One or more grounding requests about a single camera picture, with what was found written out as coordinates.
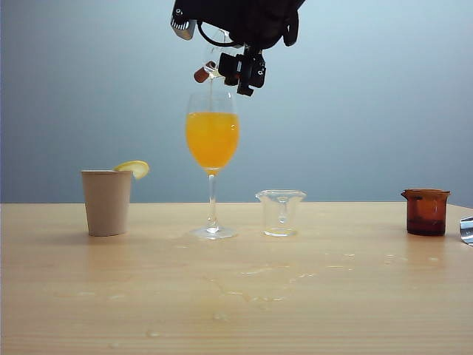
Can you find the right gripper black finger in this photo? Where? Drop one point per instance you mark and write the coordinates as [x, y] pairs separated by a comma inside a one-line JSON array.
[[253, 72], [229, 68]]

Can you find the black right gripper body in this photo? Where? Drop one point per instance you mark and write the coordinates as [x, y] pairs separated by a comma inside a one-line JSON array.
[[251, 18]]

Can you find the wine glass with orange juice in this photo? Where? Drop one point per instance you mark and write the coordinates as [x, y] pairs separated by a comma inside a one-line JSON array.
[[212, 148]]

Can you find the clear glass measuring cup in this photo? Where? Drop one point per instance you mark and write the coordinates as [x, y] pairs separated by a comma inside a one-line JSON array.
[[280, 214]]

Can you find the beige paper cup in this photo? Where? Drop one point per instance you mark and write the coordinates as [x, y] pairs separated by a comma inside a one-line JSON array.
[[107, 203]]

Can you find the amber glass measuring cup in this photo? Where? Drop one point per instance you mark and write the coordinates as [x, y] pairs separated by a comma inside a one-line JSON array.
[[425, 214]]

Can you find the yellow lemon slice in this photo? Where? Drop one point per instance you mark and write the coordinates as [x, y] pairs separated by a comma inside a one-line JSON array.
[[135, 168]]

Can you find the clear spilled liquid puddle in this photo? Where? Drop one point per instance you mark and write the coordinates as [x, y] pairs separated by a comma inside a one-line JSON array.
[[258, 292]]

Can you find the silver metal object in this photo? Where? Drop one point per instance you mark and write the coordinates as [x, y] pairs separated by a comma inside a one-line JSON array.
[[467, 231]]

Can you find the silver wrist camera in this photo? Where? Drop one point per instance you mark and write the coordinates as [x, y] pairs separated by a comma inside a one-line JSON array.
[[183, 27]]

